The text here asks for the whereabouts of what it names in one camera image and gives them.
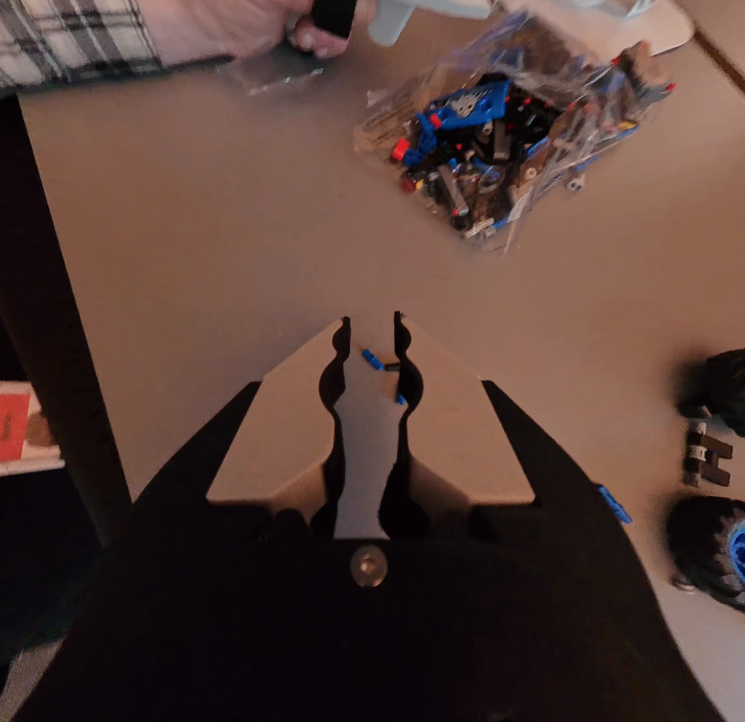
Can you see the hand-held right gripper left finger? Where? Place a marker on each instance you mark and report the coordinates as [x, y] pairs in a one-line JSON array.
[[273, 436]]

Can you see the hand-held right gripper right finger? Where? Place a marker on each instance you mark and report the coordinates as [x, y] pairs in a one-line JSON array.
[[465, 442]]

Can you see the clear bag of toy bricks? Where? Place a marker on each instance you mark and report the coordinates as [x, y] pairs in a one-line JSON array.
[[500, 140]]

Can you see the person's left forearm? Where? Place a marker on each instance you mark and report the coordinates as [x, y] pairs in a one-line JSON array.
[[70, 29]]

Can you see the grey desk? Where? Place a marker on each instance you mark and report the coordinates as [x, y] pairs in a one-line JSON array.
[[233, 209], [721, 29]]

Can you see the person's left hand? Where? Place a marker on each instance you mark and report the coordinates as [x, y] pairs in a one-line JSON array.
[[233, 11]]

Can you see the small clear bag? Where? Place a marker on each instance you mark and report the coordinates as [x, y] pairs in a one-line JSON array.
[[273, 73]]

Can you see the printed booklet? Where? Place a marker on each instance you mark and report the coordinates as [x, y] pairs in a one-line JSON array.
[[26, 425]]

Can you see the black tyre blue hub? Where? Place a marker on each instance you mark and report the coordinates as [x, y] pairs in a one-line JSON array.
[[707, 553], [721, 390]]

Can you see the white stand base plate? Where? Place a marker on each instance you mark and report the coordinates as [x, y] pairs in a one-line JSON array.
[[663, 29]]

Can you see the small axle frame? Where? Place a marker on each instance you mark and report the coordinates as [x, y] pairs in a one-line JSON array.
[[707, 454]]

